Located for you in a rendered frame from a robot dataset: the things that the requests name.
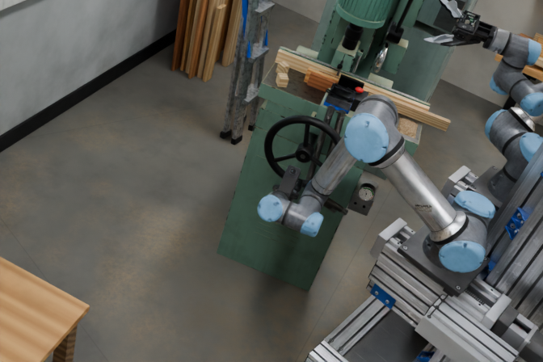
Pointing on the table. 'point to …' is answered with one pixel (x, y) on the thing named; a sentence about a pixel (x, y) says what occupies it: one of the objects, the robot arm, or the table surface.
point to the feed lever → (403, 16)
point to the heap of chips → (407, 128)
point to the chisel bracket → (344, 56)
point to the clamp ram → (350, 82)
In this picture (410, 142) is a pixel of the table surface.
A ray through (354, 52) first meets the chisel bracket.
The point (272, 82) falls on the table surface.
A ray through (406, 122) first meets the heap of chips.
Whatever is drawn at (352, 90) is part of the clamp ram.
